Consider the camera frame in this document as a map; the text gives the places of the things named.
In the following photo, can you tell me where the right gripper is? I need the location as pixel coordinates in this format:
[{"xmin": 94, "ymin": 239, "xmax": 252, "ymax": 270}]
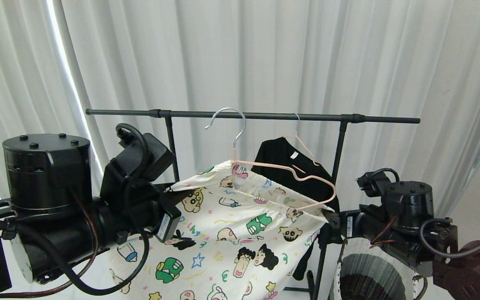
[{"xmin": 339, "ymin": 210, "xmax": 376, "ymax": 246}]

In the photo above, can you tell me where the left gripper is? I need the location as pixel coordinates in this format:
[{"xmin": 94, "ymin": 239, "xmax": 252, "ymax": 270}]
[{"xmin": 98, "ymin": 196, "xmax": 182, "ymax": 247}]

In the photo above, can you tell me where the cream printed garment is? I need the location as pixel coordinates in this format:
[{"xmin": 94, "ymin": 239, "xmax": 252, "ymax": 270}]
[{"xmin": 109, "ymin": 160, "xmax": 334, "ymax": 300}]

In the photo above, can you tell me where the pink clothes hanger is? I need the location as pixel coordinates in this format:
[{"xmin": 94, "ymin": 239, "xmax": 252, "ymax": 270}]
[
  {"xmin": 284, "ymin": 113, "xmax": 320, "ymax": 173},
  {"xmin": 205, "ymin": 107, "xmax": 337, "ymax": 211}
]

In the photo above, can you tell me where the black garment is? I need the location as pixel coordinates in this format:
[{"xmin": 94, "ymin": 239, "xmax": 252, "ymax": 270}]
[{"xmin": 252, "ymin": 137, "xmax": 340, "ymax": 280}]

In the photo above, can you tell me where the white laundry basket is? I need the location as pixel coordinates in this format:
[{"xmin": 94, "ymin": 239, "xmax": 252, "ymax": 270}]
[{"xmin": 334, "ymin": 237, "xmax": 428, "ymax": 300}]

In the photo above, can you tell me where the black clothes rack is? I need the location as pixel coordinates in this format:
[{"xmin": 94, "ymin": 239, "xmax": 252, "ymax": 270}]
[{"xmin": 85, "ymin": 109, "xmax": 421, "ymax": 300}]

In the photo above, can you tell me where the white curtain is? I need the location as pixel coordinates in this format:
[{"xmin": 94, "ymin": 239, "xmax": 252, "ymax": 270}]
[{"xmin": 0, "ymin": 0, "xmax": 480, "ymax": 217}]

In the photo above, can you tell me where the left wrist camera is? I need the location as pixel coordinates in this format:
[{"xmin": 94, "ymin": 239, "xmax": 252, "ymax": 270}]
[{"xmin": 100, "ymin": 132, "xmax": 177, "ymax": 200}]

